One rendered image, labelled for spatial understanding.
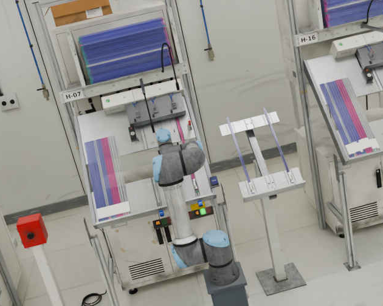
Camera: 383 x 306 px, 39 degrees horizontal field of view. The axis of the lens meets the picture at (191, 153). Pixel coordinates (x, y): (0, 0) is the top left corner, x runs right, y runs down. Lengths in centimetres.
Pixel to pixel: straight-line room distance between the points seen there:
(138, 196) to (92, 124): 56
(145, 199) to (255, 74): 222
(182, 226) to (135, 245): 104
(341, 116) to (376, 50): 49
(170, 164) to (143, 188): 73
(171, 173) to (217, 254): 43
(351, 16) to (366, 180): 103
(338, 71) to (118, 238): 170
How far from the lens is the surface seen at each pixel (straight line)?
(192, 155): 237
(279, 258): 337
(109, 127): 326
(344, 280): 343
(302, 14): 356
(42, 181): 508
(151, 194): 304
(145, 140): 318
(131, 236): 342
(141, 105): 323
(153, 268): 355
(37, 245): 326
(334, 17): 343
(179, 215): 243
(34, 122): 491
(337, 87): 338
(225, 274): 255
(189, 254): 248
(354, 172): 358
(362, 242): 375
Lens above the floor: 202
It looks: 21 degrees down
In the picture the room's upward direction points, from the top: 13 degrees counter-clockwise
